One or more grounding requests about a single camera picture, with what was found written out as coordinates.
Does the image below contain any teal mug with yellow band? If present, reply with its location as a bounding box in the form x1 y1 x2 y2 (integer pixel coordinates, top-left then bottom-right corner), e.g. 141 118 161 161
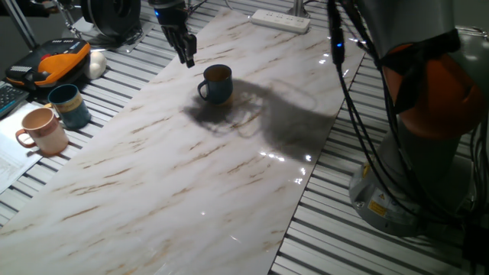
44 83 92 130

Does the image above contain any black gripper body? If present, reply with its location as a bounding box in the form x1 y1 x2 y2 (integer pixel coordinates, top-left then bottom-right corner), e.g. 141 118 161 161
147 0 190 30

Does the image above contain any teal cup with orange inside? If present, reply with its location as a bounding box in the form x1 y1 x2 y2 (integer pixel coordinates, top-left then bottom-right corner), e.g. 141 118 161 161
196 63 235 106

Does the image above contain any pink mug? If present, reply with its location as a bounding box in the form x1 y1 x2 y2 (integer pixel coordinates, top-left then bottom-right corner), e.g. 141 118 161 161
15 107 70 156

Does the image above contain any metal pole stand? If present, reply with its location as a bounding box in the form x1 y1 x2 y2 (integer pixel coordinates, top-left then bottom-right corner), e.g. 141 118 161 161
286 0 311 19

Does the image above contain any black round device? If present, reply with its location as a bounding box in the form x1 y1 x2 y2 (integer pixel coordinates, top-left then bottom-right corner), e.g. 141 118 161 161
79 0 142 39

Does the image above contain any marble pattern board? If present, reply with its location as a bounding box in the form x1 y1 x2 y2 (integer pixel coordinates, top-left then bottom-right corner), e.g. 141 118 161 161
0 7 371 275

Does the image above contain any white egg-shaped object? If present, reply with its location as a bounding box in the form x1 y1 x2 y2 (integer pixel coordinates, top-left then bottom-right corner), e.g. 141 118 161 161
84 51 108 80

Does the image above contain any black keyboard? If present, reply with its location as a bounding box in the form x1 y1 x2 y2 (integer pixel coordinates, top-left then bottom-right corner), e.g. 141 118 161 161
0 80 30 119

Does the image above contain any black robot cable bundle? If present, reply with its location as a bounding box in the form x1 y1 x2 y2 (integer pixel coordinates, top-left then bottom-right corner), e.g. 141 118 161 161
326 0 489 264

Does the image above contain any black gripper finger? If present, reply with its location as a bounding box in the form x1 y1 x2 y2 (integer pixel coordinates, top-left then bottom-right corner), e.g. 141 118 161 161
161 24 188 64
177 23 198 70

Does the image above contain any orange and black teach pendant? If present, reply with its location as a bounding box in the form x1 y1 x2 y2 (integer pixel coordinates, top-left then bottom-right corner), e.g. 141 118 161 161
5 37 92 91

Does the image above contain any white power strip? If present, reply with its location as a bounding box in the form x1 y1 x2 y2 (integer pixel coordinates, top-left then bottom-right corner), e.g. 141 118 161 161
250 8 311 35

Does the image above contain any thin metal rod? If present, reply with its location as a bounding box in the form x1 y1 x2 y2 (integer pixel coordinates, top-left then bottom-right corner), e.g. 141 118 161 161
49 0 76 28

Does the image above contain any white printed paper sheet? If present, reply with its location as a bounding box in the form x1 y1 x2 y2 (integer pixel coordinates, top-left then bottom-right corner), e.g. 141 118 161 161
0 101 58 194

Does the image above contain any grey base plate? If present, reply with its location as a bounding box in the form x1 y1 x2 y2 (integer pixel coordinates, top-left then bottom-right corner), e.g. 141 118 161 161
72 17 156 53

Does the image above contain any thick grey metal strut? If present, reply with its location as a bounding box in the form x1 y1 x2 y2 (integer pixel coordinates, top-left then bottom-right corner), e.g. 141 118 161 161
0 0 39 50

